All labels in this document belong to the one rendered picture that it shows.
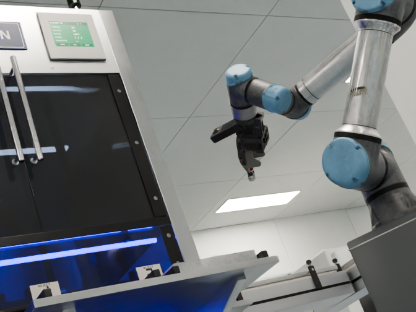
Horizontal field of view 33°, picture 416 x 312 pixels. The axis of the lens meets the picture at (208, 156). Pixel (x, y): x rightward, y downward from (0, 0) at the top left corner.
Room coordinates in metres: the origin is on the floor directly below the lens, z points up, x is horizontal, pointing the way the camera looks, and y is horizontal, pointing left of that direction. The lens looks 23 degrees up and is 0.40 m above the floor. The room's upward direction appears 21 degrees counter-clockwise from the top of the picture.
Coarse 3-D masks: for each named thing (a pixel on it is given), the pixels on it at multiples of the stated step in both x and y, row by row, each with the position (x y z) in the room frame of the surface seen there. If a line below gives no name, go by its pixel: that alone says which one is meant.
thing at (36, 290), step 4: (40, 284) 1.94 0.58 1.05; (44, 284) 1.94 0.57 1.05; (48, 284) 1.95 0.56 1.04; (52, 284) 1.96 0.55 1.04; (56, 284) 1.96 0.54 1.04; (32, 288) 1.92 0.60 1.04; (36, 288) 1.93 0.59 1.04; (40, 288) 1.93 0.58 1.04; (44, 288) 1.94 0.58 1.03; (52, 288) 1.95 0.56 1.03; (56, 288) 1.96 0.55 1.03; (32, 292) 1.92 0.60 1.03; (36, 292) 1.93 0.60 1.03; (40, 292) 1.93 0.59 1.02; (52, 292) 1.95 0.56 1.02; (56, 292) 1.96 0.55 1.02; (60, 292) 1.97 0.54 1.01; (32, 296) 1.92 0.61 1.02; (36, 296) 1.92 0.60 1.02; (52, 296) 1.95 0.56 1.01
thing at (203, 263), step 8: (216, 256) 1.85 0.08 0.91; (224, 256) 1.86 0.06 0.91; (232, 256) 1.87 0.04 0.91; (240, 256) 1.89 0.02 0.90; (248, 256) 1.90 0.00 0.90; (256, 256) 1.92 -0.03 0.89; (176, 264) 1.77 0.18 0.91; (184, 264) 1.79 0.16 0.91; (192, 264) 1.80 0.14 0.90; (200, 264) 1.81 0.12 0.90; (208, 264) 1.83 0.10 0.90; (216, 264) 1.84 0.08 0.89; (224, 264) 1.85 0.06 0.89
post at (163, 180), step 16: (112, 16) 2.26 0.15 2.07; (112, 32) 2.24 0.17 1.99; (112, 48) 2.23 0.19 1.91; (128, 64) 2.25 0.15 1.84; (128, 80) 2.24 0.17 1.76; (128, 96) 2.23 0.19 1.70; (144, 112) 2.25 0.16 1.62; (144, 128) 2.24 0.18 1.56; (144, 144) 2.23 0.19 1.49; (160, 160) 2.25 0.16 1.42; (160, 176) 2.24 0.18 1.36; (160, 192) 2.23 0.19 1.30; (176, 208) 2.25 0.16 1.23; (176, 224) 2.24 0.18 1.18; (192, 240) 2.26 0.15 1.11; (192, 256) 2.25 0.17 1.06
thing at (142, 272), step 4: (156, 264) 2.16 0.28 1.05; (136, 268) 2.12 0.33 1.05; (140, 268) 2.13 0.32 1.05; (144, 268) 2.14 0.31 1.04; (148, 268) 2.14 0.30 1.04; (152, 268) 2.15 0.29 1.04; (156, 268) 2.16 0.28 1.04; (160, 268) 2.17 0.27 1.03; (140, 272) 2.12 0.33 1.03; (144, 272) 2.13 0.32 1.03; (148, 272) 2.14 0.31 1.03; (160, 272) 2.17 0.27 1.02; (140, 276) 2.12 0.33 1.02; (144, 276) 2.13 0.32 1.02
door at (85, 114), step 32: (32, 96) 2.03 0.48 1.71; (64, 96) 2.09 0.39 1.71; (96, 96) 2.16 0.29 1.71; (64, 128) 2.07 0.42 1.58; (96, 128) 2.14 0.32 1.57; (64, 160) 2.05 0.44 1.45; (96, 160) 2.12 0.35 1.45; (128, 160) 2.19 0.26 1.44; (32, 192) 1.98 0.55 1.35; (64, 192) 2.04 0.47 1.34; (96, 192) 2.10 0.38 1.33; (128, 192) 2.17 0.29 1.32; (64, 224) 2.02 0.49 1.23; (96, 224) 2.08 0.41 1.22
